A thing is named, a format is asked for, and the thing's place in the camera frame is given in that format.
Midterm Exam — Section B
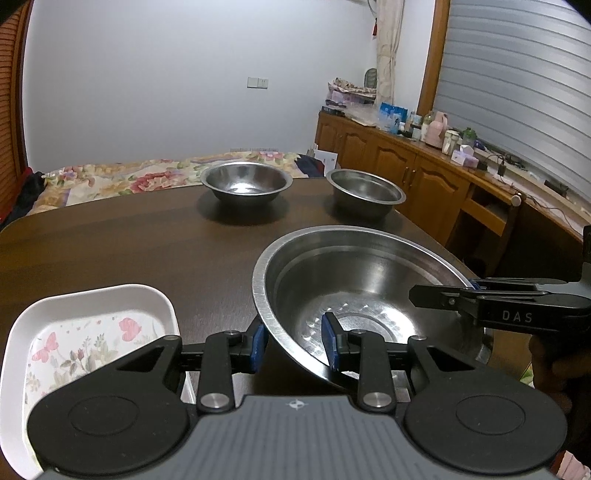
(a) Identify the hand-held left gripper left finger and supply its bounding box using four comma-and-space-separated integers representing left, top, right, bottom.
81, 323, 269, 414

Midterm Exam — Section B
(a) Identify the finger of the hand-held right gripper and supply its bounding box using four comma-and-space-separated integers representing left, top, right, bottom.
409, 285, 482, 319
470, 278, 581, 296

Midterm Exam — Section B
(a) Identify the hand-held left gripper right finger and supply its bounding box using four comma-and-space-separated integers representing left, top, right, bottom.
322, 312, 490, 414

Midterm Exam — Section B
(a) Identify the large steel bowl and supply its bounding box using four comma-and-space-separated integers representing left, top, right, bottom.
252, 226, 490, 388

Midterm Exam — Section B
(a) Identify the small steel bowl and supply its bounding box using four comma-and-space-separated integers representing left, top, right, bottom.
325, 169, 407, 220

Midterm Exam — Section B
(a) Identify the large floral square plate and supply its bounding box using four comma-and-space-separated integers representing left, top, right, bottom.
0, 283, 182, 480

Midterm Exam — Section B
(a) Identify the medium steel bowl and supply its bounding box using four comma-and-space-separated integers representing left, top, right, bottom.
199, 161, 294, 205

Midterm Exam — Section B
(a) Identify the pink tissue box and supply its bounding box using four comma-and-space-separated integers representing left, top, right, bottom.
451, 145, 481, 168

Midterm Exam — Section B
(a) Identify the wooden cabinet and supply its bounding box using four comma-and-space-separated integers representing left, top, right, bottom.
315, 110, 587, 278

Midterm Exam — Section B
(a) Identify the pink thermos bottle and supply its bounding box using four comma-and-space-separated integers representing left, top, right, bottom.
426, 113, 450, 148

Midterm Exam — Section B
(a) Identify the navy folded clothing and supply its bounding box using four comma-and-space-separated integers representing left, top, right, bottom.
295, 154, 326, 178

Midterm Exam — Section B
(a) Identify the white paper box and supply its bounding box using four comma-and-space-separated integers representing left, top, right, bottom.
307, 143, 340, 172

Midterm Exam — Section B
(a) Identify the blue and white box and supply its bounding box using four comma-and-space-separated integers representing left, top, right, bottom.
379, 102, 409, 130

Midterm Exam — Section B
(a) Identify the floral blanket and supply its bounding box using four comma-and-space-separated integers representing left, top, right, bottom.
25, 150, 319, 217

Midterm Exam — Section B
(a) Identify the pile of bags and cloth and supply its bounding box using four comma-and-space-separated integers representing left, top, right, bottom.
325, 78, 379, 109

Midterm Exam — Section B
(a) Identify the cream patterned curtain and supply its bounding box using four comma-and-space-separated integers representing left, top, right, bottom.
372, 0, 400, 109

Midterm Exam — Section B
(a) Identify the dark clothing with red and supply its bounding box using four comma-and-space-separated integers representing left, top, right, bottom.
0, 168, 47, 232

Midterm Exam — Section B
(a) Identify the slatted wooden wardrobe door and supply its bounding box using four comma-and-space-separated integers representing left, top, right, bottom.
0, 0, 35, 185

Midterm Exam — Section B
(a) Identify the black power adapter with cable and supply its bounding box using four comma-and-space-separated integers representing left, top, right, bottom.
480, 154, 525, 177

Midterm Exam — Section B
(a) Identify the wooden window frame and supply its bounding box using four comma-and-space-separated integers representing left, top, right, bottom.
418, 0, 451, 116

